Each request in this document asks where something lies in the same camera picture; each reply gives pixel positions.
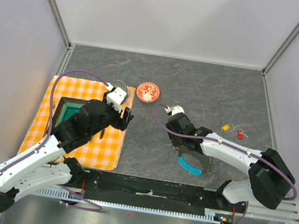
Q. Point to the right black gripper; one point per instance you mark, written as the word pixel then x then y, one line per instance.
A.
pixel 174 141

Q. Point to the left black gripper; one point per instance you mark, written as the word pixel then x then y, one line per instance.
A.
pixel 121 123

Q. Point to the blue tag keyring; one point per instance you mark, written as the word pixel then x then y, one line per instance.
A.
pixel 189 160

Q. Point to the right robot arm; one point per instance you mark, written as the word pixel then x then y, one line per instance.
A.
pixel 268 178

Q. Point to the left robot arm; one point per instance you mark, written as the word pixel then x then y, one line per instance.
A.
pixel 23 174

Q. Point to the silver knife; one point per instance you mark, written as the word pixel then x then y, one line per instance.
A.
pixel 102 134

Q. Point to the orange checkered cloth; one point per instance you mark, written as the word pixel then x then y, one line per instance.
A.
pixel 100 153

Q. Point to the grey striped mug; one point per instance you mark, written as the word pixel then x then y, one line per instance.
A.
pixel 119 86

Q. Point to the red white patterned bowl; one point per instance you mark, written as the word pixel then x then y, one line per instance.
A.
pixel 147 92

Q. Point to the black teal square plate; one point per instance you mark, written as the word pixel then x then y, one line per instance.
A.
pixel 66 108

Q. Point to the red tag key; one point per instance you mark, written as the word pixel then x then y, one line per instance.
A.
pixel 241 134

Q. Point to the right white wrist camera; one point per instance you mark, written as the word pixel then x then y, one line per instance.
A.
pixel 172 110

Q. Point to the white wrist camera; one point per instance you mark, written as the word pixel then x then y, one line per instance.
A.
pixel 172 110
pixel 115 99

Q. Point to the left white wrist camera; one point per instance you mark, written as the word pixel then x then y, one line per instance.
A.
pixel 115 99

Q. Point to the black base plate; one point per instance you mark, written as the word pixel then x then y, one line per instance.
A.
pixel 151 194

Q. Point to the slotted cable duct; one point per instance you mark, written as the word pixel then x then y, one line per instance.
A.
pixel 64 195

